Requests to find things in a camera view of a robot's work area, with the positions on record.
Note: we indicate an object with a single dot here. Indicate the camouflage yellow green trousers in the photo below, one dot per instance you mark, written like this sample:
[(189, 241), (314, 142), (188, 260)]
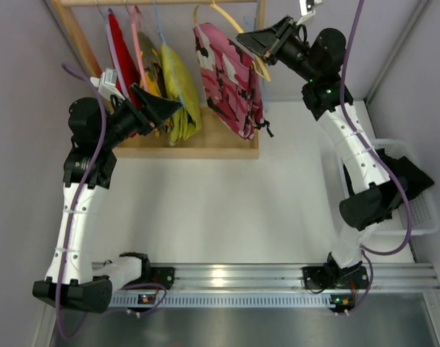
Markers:
[(153, 66)]

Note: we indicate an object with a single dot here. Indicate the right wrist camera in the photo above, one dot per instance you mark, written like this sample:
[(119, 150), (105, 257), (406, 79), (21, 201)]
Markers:
[(307, 9)]

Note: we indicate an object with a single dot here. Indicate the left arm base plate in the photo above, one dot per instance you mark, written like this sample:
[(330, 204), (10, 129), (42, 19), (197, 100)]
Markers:
[(162, 275)]

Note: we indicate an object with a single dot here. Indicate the white lavender hanger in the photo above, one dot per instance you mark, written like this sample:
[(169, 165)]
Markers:
[(113, 53)]

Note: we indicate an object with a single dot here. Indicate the lime green trousers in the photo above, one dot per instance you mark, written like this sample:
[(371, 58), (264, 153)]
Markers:
[(180, 87)]

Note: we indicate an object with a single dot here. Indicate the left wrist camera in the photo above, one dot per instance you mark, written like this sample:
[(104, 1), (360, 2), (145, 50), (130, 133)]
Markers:
[(107, 84)]

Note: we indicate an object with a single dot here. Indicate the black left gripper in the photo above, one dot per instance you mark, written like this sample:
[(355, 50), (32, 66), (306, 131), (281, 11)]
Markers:
[(143, 116)]

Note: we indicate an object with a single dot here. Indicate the white plastic basket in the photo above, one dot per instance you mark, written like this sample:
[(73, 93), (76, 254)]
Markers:
[(425, 218)]

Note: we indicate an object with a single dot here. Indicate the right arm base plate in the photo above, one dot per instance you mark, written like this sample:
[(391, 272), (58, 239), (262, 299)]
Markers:
[(316, 279)]

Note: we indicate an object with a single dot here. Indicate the aluminium mounting rail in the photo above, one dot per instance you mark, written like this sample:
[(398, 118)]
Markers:
[(388, 278)]

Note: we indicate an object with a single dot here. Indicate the pink hanger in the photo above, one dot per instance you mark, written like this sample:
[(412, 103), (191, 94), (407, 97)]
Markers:
[(135, 17)]

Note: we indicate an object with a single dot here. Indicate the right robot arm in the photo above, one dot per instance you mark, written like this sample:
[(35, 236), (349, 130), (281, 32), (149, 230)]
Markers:
[(331, 104)]

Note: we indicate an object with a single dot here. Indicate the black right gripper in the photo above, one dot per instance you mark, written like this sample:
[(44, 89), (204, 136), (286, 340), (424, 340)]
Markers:
[(278, 37)]

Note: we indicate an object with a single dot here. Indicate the red trousers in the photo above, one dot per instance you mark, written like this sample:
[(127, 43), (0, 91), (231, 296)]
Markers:
[(129, 70)]

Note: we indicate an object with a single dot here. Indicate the slotted cable duct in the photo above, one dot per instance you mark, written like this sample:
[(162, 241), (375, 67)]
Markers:
[(226, 300)]

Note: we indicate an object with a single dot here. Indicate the cream wooden hanger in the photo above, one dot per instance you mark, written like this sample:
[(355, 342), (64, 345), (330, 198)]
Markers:
[(259, 66)]

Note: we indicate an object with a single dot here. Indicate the pink black patterned trousers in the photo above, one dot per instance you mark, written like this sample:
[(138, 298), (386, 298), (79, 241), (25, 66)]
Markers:
[(230, 83)]

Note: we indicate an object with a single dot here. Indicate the wooden clothes rack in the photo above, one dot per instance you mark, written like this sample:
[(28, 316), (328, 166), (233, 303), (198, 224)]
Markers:
[(214, 141)]

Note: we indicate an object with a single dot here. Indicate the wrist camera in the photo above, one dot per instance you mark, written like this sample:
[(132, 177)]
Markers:
[(307, 9), (107, 84)]

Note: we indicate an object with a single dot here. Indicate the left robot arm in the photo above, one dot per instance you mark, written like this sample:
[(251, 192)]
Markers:
[(70, 281)]

